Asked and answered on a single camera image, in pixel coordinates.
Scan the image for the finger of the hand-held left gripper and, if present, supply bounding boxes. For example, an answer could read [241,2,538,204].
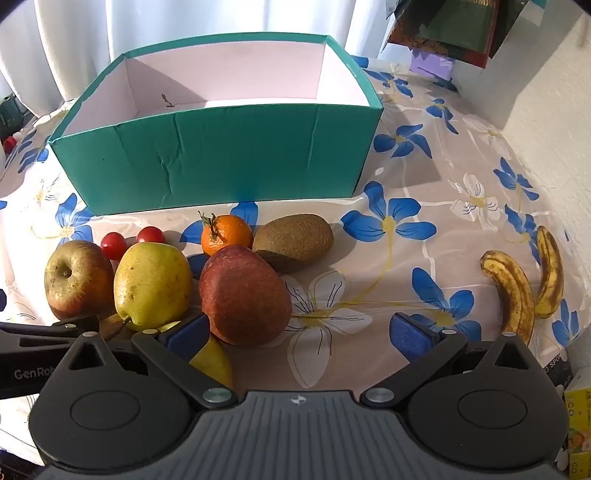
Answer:
[0,345,77,401]
[0,315,100,347]

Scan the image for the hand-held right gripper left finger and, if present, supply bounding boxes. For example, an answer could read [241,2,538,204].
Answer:
[69,313,236,409]

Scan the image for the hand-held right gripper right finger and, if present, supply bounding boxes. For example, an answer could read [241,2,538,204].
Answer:
[362,313,546,409]

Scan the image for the large yellow-green pear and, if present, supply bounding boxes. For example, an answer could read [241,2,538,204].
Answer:
[113,242,194,332]

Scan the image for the russet green-red apple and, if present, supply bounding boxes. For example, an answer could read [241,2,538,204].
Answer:
[44,240,115,321]

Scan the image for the small brown fruit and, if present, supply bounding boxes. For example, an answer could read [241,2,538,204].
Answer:
[99,314,132,341]

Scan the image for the red apple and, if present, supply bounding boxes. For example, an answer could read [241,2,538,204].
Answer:
[198,246,293,347]

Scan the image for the orange mandarin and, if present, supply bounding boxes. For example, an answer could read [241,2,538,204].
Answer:
[199,212,254,256]

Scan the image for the brown kiwi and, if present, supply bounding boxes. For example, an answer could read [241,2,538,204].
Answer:
[252,215,334,273]

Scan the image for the teal cardboard box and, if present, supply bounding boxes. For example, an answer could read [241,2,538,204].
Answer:
[48,32,384,217]

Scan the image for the brown spotted banana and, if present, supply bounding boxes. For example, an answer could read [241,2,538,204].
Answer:
[480,250,535,347]

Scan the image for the floral tablecloth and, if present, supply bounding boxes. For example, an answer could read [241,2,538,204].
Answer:
[0,55,591,480]

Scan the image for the black printed box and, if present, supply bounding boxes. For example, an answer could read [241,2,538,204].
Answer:
[531,351,574,389]

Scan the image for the yellow banana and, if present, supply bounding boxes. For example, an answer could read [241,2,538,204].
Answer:
[533,225,565,319]

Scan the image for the yellow carton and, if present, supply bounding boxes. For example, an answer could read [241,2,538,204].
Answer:
[561,369,591,480]

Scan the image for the dark green object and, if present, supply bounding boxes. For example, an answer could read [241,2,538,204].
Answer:
[0,95,29,134]

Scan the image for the purple box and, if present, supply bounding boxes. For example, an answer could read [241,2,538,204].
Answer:
[410,48,455,80]

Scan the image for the brown patterned bag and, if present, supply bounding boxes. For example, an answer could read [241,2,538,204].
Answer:
[382,14,490,69]

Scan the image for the black plastic bag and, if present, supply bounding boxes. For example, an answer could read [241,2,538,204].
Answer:
[489,0,528,58]

